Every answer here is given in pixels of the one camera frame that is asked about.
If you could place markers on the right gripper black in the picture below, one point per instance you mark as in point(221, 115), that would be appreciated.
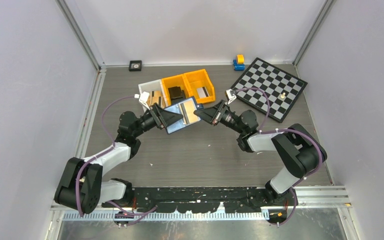
point(212, 114)

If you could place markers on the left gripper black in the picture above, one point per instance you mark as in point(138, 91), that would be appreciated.
point(164, 117)

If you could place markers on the blue leather card holder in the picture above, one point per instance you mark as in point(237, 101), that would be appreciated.
point(178, 125)

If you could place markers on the gold card magnetic stripe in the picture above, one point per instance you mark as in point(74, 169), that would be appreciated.
point(187, 109)

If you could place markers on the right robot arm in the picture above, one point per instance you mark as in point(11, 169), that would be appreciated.
point(300, 153)

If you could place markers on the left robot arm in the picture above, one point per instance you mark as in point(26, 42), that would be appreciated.
point(81, 186)

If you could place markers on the card in orange bin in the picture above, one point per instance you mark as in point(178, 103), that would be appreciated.
point(202, 92)

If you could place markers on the tan items in white bin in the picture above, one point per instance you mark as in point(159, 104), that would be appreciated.
point(156, 97)

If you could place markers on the white plastic bin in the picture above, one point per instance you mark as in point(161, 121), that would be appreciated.
point(151, 90)

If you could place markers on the black object in bin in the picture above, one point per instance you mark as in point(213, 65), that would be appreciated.
point(176, 93)

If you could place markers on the orange plastic bin right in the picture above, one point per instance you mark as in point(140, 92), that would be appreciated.
point(200, 78)

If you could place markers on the orange plastic bin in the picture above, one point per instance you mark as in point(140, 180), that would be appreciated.
point(176, 80)
point(200, 78)

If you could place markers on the orange plastic bin left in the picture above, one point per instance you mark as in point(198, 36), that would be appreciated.
point(176, 80)

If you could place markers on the small black square device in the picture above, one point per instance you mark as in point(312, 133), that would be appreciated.
point(135, 65)

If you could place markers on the black white chessboard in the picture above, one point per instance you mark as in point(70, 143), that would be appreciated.
point(273, 81)

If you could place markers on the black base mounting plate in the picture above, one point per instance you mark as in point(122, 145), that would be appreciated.
point(200, 200)

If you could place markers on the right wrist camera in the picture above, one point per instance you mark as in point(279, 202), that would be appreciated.
point(231, 95)

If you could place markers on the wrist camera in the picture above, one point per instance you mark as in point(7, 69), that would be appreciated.
point(143, 99)
point(231, 95)

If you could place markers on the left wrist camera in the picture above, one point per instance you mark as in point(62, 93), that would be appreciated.
point(143, 99)

